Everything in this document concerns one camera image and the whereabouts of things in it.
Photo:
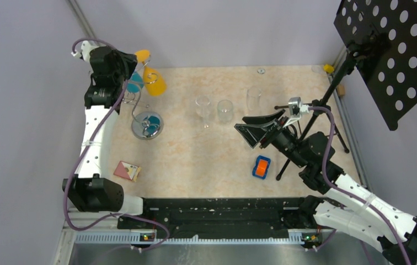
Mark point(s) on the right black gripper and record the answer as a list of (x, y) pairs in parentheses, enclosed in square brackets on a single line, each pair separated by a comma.
[(257, 127)]

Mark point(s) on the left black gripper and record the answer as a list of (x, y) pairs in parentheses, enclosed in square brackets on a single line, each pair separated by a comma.
[(129, 61)]

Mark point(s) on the clear flute wine glass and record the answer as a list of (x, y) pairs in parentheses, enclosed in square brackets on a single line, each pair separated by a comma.
[(253, 99)]

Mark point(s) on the clear ribbed short glass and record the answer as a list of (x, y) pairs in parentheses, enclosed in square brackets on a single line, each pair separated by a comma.
[(225, 111)]

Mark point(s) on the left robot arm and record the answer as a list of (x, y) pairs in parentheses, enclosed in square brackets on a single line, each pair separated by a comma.
[(89, 188)]

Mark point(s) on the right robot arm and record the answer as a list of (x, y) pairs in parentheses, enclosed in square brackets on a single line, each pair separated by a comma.
[(347, 207)]

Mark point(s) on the blue wine glass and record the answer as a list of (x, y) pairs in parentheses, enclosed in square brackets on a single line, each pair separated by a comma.
[(135, 83)]

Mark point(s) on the yellow wine glass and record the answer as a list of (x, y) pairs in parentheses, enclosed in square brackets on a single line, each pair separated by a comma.
[(152, 79)]

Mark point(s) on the chrome wine glass rack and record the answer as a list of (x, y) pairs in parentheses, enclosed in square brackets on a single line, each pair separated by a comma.
[(147, 124)]

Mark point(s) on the blue orange toy car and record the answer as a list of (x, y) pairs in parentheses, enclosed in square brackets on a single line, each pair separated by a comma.
[(261, 167)]

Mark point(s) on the metal washer on table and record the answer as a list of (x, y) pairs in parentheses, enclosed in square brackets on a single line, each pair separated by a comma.
[(261, 71)]

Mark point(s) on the yellow corner clip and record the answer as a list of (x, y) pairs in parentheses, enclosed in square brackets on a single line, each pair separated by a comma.
[(328, 68)]

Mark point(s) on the pink card box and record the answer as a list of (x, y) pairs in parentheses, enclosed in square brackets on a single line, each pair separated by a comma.
[(127, 171)]

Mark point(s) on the black perforated music stand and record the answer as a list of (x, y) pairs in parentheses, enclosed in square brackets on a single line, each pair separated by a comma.
[(380, 38)]

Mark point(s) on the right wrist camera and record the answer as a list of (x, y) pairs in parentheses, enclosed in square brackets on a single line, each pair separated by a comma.
[(297, 110)]

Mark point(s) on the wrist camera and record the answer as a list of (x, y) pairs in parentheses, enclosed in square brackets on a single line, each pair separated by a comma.
[(297, 110), (84, 50)]

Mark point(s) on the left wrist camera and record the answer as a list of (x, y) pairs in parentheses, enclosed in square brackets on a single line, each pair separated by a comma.
[(84, 50)]

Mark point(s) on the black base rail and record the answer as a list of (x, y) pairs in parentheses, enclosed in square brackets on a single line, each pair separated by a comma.
[(225, 218)]

